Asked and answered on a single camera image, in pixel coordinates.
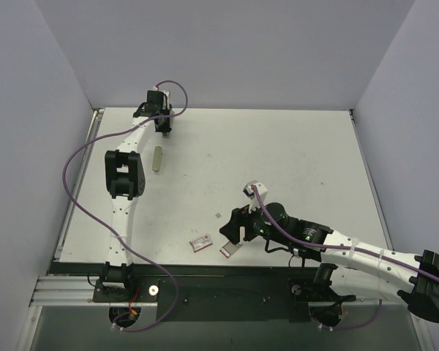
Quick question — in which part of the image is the staple box tray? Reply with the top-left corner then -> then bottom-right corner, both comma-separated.
219,241 -> 241,258

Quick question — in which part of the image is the beige stapler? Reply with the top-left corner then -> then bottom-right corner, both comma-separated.
151,146 -> 164,173

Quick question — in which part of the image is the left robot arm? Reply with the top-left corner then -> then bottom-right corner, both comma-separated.
100,88 -> 173,301

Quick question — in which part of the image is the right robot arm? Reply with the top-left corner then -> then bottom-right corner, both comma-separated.
219,203 -> 439,323

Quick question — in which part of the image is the red staple box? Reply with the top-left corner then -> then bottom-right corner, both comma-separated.
190,235 -> 213,253

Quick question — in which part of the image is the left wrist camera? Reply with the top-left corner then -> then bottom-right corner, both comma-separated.
151,86 -> 170,101

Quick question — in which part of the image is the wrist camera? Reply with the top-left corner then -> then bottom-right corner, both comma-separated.
243,180 -> 268,213
151,86 -> 170,101

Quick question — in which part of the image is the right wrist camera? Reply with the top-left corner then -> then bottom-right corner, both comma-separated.
243,180 -> 268,213

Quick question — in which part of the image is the aluminium frame rail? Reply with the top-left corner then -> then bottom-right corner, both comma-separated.
52,108 -> 105,262

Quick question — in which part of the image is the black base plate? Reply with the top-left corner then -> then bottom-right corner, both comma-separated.
47,263 -> 381,324

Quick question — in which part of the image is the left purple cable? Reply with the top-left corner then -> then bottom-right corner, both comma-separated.
64,80 -> 190,333

